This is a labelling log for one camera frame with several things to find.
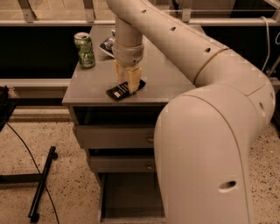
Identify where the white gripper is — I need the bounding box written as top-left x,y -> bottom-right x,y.
112,41 -> 144,94

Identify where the black rxbar chocolate bar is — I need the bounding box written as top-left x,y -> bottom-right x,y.
106,81 -> 133,102

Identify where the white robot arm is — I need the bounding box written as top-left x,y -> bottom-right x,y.
106,0 -> 276,224

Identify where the grey wooden drawer cabinet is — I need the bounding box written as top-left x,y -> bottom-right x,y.
63,25 -> 193,224

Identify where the grey top drawer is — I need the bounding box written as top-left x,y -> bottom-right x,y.
73,125 -> 154,149

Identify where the grey drawer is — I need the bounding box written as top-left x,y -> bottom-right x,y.
73,125 -> 154,149
98,172 -> 166,224
88,156 -> 155,173

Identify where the grey middle drawer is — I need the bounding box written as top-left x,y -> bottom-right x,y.
88,156 -> 155,173

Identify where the grey bottom drawer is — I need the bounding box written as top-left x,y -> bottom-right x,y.
98,172 -> 166,224

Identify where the green soda can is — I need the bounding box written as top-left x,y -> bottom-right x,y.
73,32 -> 95,68

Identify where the black object at left edge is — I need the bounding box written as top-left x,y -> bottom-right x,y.
0,86 -> 16,132

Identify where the black metal stand base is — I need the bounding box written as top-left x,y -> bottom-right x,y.
0,146 -> 58,223

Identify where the black floor cable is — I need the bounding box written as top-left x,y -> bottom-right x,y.
4,122 -> 60,224

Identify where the white hanging cable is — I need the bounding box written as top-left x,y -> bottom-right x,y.
259,16 -> 280,74

